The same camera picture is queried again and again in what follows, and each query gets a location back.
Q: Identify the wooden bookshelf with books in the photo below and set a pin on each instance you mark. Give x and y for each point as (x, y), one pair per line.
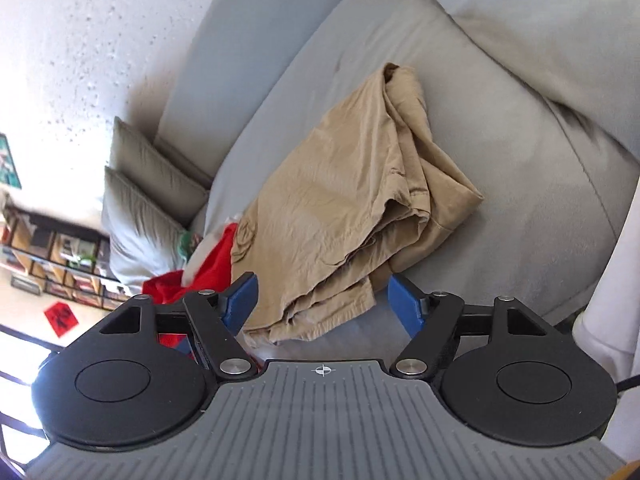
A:
(60, 255)

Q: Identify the red diamond wall decoration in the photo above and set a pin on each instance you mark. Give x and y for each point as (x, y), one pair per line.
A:
(61, 319)

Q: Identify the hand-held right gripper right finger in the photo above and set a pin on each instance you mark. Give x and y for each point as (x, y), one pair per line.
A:
(406, 305)

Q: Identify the pale grey seat cushion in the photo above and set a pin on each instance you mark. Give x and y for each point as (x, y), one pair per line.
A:
(550, 35)

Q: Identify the green round toy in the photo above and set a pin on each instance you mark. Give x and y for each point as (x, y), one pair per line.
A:
(184, 245)

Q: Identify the khaki pants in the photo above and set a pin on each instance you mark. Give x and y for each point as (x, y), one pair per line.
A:
(345, 200)

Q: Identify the grey sofa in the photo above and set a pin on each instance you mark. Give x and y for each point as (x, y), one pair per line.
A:
(500, 160)

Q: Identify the white fabric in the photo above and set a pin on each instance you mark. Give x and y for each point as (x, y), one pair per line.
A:
(615, 310)

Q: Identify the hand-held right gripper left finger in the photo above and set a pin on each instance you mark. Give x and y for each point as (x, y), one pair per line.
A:
(239, 305)

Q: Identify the large grey throw pillow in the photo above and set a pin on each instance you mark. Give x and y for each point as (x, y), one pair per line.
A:
(135, 230)

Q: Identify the green wall picture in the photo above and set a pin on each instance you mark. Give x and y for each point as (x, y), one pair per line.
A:
(9, 162)

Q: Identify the black metal frame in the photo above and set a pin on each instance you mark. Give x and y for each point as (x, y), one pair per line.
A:
(20, 375)

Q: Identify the red garment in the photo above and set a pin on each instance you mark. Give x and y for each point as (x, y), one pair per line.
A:
(215, 270)

